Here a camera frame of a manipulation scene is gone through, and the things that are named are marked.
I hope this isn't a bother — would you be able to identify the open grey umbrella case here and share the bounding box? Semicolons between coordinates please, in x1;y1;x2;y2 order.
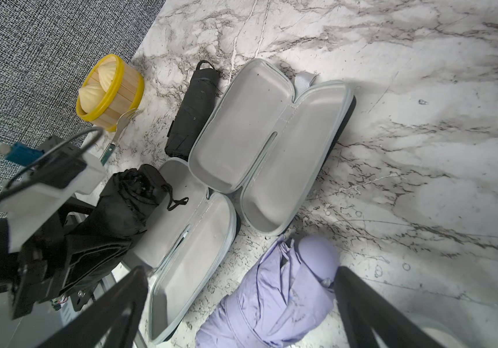
188;59;356;236

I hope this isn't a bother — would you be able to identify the yellow bamboo steamer basket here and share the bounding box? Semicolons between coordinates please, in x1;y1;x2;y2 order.
76;54;145;132

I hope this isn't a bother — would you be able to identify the black left camera cable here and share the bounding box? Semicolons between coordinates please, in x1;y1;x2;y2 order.
0;125;104;214

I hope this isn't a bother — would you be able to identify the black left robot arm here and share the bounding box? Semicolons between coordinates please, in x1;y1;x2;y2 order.
0;213;101;319

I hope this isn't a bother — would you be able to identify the white steamed bun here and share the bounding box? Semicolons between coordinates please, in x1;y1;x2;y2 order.
78;82;106;113
97;61;117;92

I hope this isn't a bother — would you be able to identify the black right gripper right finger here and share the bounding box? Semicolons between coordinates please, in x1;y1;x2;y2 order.
334;266;441;347

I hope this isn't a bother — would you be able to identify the lilac umbrella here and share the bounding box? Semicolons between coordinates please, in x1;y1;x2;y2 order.
195;235;340;347

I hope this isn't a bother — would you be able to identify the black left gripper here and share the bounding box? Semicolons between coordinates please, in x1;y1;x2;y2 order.
9;208;98;320

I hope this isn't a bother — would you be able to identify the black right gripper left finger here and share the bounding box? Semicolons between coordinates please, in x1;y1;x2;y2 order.
40;267;148;347

